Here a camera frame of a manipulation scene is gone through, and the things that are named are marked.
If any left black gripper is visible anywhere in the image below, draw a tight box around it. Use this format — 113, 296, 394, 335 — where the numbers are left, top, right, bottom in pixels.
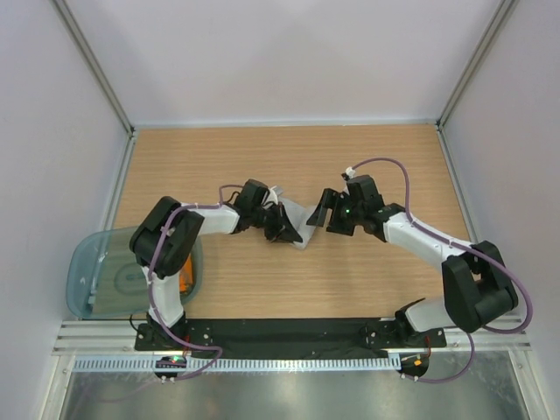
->
250, 201, 302, 244

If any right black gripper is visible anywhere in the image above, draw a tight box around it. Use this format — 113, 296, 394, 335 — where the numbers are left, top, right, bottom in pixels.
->
306, 188, 364, 236

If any orange grey patterned towel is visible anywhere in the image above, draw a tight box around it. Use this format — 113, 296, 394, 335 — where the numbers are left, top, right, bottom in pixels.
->
178, 257, 195, 294

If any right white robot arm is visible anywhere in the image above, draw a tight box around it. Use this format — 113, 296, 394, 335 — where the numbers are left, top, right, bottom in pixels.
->
307, 175, 519, 347

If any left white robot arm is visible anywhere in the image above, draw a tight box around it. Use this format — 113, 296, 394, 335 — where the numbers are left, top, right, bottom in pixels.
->
129, 178, 313, 350

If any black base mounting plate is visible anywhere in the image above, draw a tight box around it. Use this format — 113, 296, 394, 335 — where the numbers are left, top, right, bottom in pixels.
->
133, 315, 447, 358

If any blue translucent plastic tray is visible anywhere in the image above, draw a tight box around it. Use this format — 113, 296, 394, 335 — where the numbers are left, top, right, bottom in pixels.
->
66, 227, 203, 326

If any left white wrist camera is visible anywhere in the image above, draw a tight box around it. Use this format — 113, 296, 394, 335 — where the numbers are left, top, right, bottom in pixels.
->
265, 185, 284, 204

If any white slotted cable duct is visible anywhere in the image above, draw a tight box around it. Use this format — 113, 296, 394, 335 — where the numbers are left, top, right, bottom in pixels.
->
73, 353, 401, 373

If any aluminium rail front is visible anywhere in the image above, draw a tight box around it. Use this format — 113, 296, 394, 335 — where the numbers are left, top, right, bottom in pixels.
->
52, 320, 532, 355

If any right aluminium frame post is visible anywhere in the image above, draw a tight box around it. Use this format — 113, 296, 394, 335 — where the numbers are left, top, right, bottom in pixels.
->
436, 0, 519, 131

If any aluminium frame post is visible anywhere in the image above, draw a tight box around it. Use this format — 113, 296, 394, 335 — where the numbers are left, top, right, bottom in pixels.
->
436, 0, 519, 131
50, 0, 135, 137

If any left aluminium frame post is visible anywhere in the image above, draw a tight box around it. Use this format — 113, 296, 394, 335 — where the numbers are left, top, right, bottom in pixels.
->
50, 0, 135, 137

